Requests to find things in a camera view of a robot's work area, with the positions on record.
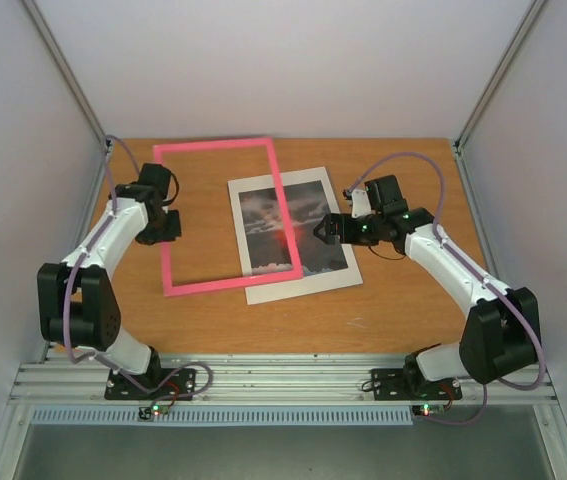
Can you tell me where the white mat board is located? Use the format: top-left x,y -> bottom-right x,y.
228,167 -> 363,305

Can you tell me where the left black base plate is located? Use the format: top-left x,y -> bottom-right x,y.
104,368 -> 197,401

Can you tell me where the small circuit board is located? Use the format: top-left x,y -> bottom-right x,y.
412,403 -> 448,417
137,405 -> 171,421

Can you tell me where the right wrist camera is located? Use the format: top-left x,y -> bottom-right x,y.
343,188 -> 373,219

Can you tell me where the pink picture frame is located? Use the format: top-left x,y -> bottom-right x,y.
152,137 -> 303,297

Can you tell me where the sunset landscape photo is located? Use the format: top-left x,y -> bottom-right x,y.
236,182 -> 349,277

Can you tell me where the left aluminium corner post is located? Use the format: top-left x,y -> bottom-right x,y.
19,0 -> 109,149

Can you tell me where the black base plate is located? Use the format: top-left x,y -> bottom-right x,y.
362,368 -> 463,402
104,368 -> 197,401

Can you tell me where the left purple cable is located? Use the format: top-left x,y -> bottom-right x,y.
62,134 -> 214,409

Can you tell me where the grey slotted cable duct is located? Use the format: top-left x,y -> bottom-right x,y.
31,405 -> 413,427

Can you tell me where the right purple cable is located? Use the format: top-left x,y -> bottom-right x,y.
345,151 -> 548,426

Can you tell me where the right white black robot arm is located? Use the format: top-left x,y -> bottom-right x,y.
313,175 -> 546,397

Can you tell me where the aluminium corner post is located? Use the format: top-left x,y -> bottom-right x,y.
19,0 -> 109,149
452,0 -> 549,154

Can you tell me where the purple cable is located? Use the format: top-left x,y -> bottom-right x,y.
345,151 -> 548,426
62,134 -> 214,409

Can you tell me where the aluminium rail base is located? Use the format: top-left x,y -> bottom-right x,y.
7,352 -> 559,406

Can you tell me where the right aluminium corner post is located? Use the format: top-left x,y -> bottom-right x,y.
452,0 -> 549,154

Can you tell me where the left small circuit board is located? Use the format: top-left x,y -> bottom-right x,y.
137,405 -> 171,421

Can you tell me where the right small circuit board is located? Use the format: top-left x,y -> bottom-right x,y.
412,403 -> 448,417

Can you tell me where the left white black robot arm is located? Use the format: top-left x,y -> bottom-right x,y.
37,163 -> 181,398

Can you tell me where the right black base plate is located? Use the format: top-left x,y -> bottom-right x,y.
362,368 -> 463,402

